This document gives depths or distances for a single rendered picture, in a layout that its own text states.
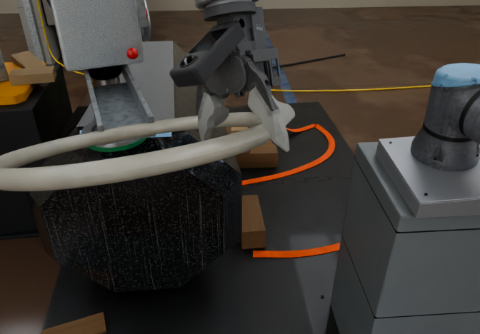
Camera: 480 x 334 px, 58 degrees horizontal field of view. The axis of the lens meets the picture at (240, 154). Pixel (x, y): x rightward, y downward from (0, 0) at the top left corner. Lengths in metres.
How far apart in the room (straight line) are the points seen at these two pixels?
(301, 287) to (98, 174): 1.68
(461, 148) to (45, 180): 1.10
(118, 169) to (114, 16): 0.78
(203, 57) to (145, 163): 0.14
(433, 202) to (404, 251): 0.19
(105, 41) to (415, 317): 1.28
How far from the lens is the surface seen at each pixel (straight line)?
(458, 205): 1.29
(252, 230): 2.20
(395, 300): 1.50
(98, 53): 1.29
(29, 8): 4.51
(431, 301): 1.56
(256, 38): 0.62
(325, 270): 2.21
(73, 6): 1.25
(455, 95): 1.27
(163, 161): 0.53
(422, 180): 1.31
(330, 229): 2.44
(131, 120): 1.08
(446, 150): 1.35
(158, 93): 1.86
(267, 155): 2.82
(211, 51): 0.54
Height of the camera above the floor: 1.61
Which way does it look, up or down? 32 degrees down
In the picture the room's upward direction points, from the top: straight up
